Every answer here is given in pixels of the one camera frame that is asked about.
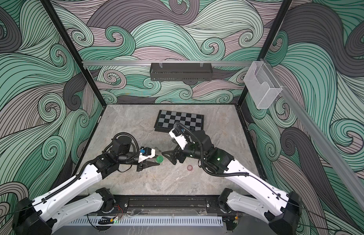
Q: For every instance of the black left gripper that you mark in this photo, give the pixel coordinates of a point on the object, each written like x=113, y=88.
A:
x=140, y=164

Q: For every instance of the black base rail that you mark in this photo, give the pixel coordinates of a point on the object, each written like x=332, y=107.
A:
x=209, y=203

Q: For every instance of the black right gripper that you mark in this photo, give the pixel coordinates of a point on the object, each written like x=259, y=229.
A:
x=180, y=154

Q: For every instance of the black wall shelf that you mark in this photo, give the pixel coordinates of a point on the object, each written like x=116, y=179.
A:
x=185, y=72

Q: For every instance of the white ventilated front strip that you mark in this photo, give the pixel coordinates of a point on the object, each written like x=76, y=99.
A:
x=97, y=221

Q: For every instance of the clear plastic wall bin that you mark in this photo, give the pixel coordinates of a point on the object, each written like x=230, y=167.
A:
x=262, y=84

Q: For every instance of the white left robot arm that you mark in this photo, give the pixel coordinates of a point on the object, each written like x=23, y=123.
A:
x=45, y=214

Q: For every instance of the green paint jar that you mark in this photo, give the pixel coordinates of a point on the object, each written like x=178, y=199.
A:
x=159, y=159

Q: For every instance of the black white chessboard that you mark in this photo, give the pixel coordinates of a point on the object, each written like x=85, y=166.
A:
x=166, y=120

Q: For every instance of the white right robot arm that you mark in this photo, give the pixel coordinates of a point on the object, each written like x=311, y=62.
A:
x=277, y=208

